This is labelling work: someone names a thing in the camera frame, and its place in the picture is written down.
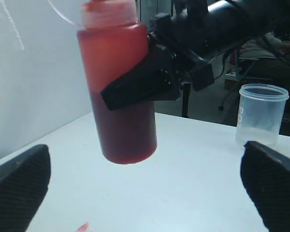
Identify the black office chair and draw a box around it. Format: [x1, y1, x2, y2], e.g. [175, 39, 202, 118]
[218, 54, 274, 111]

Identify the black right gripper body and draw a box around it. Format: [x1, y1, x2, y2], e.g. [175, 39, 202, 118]
[148, 14, 214, 101]

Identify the seated person in background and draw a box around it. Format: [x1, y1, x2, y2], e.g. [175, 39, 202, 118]
[239, 32, 290, 119]

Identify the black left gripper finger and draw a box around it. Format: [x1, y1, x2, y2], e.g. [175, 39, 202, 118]
[240, 141, 290, 232]
[0, 145, 51, 232]
[101, 44, 176, 111]

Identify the clear plastic cup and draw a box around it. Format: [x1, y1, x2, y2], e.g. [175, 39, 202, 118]
[235, 84, 289, 146]

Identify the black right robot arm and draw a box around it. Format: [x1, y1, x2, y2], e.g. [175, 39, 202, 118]
[101, 0, 290, 232]

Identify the red ketchup squeeze bottle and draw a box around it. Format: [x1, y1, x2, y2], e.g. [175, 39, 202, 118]
[77, 0, 157, 164]

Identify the white paper backdrop sheet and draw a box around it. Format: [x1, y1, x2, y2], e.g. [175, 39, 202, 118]
[0, 0, 91, 159]

